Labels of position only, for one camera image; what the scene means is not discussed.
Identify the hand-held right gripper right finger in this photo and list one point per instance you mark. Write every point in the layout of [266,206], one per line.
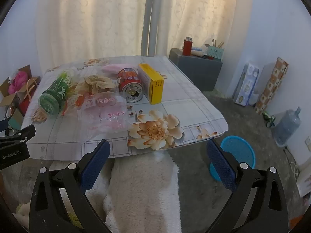
[221,167]

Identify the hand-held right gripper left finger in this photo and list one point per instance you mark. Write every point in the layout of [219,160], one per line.
[97,165]

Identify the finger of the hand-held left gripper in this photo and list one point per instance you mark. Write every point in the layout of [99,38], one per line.
[23,134]
[3,125]

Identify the blue plastic basin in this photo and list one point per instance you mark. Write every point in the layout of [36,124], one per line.
[239,150]

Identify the clear bag with pink print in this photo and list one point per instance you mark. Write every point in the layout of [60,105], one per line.
[104,114]

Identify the large green printed can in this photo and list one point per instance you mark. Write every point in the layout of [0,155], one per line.
[54,92]

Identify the clear bag with red print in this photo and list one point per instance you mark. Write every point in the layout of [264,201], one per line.
[77,100]

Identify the brown paper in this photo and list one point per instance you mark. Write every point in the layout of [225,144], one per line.
[97,82]

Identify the red food can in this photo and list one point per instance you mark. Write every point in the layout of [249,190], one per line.
[128,77]

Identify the yellow cardboard box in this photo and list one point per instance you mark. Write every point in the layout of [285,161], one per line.
[155,87]

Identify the pink sponge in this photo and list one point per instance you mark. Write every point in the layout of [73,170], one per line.
[114,68]

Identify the open cardboard box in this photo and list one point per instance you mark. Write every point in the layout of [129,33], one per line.
[7,99]

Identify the pink plastic bag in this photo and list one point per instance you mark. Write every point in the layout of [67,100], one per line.
[18,81]

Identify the empty blue water jug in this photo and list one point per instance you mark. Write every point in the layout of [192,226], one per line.
[286,126]

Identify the floral tablecloth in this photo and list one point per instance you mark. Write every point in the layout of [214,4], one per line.
[182,97]

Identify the blue white tissue pack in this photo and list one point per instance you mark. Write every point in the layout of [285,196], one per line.
[245,85]

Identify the checkered paper roll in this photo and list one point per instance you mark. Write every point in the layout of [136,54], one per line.
[272,85]

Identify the grey cabinet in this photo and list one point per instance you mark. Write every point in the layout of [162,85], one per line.
[196,70]

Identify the small red dish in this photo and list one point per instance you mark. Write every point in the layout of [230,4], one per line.
[209,58]

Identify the teal plastic basket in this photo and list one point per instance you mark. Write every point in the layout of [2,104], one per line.
[215,53]

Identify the bundle of wooden chopsticks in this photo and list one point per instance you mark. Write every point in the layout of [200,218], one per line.
[220,45]

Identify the red thermos flask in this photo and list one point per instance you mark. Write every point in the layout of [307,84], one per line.
[187,47]

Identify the cream patterned curtain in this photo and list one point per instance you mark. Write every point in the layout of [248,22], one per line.
[194,9]
[92,17]

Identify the grey vertical pipe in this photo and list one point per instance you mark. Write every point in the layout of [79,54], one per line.
[150,29]

